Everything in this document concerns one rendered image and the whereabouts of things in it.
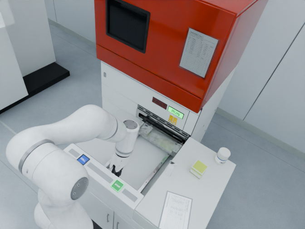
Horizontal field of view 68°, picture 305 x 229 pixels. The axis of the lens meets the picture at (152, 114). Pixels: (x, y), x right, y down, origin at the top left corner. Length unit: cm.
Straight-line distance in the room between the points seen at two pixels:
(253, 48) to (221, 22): 170
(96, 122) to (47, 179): 18
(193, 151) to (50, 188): 109
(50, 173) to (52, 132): 11
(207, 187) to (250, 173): 151
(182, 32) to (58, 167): 86
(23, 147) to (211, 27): 87
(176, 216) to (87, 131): 80
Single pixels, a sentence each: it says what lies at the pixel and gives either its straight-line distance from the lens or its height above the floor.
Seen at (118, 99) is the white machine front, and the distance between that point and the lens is 182.
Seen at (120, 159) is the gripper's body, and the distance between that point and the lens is 105.
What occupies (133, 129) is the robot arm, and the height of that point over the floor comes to 143.
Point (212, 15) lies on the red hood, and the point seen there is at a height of 177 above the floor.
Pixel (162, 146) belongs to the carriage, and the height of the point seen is 88.
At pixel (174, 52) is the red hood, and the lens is 125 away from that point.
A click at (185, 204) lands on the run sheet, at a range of 133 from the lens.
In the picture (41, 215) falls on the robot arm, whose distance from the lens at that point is 97.
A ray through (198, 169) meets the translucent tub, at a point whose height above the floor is 103.
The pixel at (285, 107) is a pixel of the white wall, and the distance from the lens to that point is 302.
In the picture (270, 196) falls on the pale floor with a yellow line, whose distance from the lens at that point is 285.
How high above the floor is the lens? 215
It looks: 46 degrees down
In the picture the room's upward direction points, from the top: 11 degrees clockwise
